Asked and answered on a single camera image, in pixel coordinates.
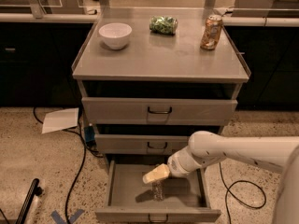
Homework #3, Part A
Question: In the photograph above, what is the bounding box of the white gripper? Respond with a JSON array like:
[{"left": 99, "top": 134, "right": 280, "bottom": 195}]
[{"left": 142, "top": 147, "right": 203, "bottom": 184}]

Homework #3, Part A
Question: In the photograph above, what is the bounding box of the clear plastic water bottle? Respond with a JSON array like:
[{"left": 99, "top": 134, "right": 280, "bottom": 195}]
[{"left": 151, "top": 180, "right": 164, "bottom": 202}]

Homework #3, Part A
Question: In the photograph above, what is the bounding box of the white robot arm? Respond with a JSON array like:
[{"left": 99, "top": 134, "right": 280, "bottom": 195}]
[{"left": 143, "top": 131, "right": 299, "bottom": 224}]

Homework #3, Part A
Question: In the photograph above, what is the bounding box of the bottom grey drawer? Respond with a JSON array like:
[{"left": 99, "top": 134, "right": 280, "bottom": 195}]
[{"left": 95, "top": 161, "right": 221, "bottom": 224}]

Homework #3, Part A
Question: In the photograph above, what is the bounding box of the grey drawer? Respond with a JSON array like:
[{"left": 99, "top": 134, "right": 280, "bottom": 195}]
[
  {"left": 95, "top": 134, "right": 189, "bottom": 155},
  {"left": 82, "top": 97, "right": 237, "bottom": 126},
  {"left": 95, "top": 161, "right": 221, "bottom": 224}
]

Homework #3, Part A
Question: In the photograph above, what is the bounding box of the middle grey drawer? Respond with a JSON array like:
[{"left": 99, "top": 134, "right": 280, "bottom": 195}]
[{"left": 95, "top": 134, "right": 189, "bottom": 155}]

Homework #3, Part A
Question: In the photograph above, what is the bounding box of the top grey drawer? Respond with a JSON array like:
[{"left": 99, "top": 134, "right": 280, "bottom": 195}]
[{"left": 82, "top": 97, "right": 237, "bottom": 126}]

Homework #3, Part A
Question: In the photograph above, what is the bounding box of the grey metal drawer cabinet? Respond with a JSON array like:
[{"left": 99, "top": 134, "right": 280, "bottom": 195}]
[{"left": 73, "top": 7, "right": 249, "bottom": 164}]

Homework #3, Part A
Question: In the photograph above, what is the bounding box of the dark counter cabinet left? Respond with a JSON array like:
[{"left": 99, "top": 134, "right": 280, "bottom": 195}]
[{"left": 0, "top": 21, "right": 93, "bottom": 107}]

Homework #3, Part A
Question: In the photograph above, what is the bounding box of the blue power adapter box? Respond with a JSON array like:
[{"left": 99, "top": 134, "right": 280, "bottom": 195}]
[{"left": 84, "top": 126, "right": 96, "bottom": 147}]

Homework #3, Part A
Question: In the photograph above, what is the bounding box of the white paper sheet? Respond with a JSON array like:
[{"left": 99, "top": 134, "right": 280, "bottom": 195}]
[{"left": 42, "top": 108, "right": 78, "bottom": 133}]

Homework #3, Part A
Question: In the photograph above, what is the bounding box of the black bar lower left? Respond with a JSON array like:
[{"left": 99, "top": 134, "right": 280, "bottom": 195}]
[{"left": 15, "top": 178, "right": 43, "bottom": 224}]

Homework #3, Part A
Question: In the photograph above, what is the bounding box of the white ceramic bowl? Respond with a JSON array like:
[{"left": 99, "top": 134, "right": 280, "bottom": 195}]
[{"left": 98, "top": 22, "right": 132, "bottom": 49}]

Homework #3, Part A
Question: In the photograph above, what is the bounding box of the green snack bag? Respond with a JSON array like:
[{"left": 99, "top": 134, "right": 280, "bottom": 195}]
[{"left": 149, "top": 16, "right": 178, "bottom": 35}]

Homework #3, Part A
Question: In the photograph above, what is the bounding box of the orange soda can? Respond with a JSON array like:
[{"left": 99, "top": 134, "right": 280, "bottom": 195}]
[{"left": 200, "top": 14, "right": 222, "bottom": 50}]

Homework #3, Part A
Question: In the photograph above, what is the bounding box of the black cable right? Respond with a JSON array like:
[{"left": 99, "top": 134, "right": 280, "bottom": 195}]
[{"left": 218, "top": 161, "right": 268, "bottom": 224}]

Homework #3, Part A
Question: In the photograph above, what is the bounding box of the black cable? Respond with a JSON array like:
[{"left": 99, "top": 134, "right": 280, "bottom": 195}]
[
  {"left": 32, "top": 106, "right": 104, "bottom": 224},
  {"left": 218, "top": 161, "right": 268, "bottom": 224}
]

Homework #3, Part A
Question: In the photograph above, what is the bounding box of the black cable left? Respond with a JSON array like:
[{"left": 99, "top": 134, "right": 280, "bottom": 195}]
[{"left": 32, "top": 106, "right": 104, "bottom": 224}]

